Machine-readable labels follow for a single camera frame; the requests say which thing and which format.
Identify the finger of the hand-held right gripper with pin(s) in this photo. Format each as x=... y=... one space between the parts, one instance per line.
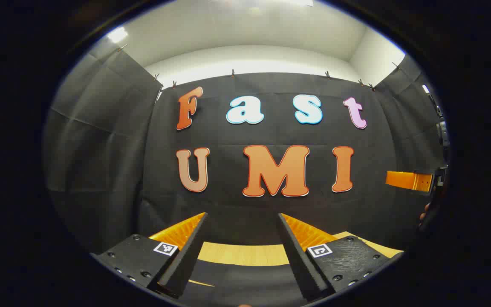
x=407 y=180

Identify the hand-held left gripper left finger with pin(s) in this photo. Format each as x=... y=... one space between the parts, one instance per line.
x=188 y=260

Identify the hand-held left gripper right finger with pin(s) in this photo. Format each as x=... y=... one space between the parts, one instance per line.
x=298 y=264

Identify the dark blue jeans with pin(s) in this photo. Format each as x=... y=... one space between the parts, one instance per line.
x=245 y=281

